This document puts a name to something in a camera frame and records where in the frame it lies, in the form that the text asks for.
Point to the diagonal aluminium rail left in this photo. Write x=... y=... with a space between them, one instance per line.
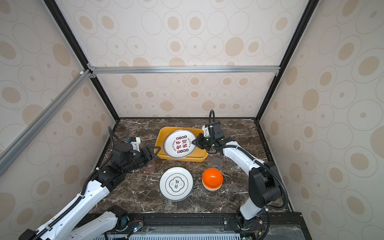
x=26 y=137

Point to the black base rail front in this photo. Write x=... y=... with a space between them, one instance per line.
x=273 y=226

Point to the white plate red characters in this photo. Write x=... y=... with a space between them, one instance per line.
x=178 y=144

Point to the black frame post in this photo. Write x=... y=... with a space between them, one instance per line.
x=302 y=25
x=63 y=25

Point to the yellow plastic bin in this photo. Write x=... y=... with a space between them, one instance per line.
x=198 y=155

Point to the orange bowl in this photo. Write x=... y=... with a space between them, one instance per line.
x=212 y=177

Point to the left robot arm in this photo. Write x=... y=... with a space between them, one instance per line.
x=97 y=186

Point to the black frame post right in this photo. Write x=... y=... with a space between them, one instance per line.
x=302 y=25

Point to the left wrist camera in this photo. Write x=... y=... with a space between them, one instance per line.
x=135 y=142

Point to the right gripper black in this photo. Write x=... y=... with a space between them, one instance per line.
x=198 y=142

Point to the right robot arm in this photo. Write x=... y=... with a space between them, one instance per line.
x=266 y=189

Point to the white plate quatrefoil pattern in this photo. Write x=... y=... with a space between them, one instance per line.
x=176 y=184

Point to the black frame post left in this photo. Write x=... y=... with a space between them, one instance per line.
x=63 y=25

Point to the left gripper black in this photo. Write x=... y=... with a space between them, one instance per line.
x=150 y=155

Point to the horizontal aluminium rail back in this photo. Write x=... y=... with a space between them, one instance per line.
x=187 y=69

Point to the clear cup near bowl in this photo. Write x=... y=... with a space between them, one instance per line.
x=217 y=163

